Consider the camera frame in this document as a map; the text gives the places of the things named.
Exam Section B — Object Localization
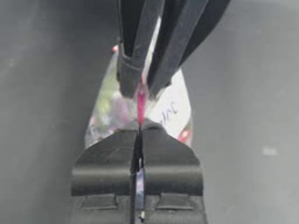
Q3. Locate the clear bag with pink zip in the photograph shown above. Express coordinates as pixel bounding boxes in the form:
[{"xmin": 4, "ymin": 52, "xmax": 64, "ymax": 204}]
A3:
[{"xmin": 84, "ymin": 16, "xmax": 195, "ymax": 148}]

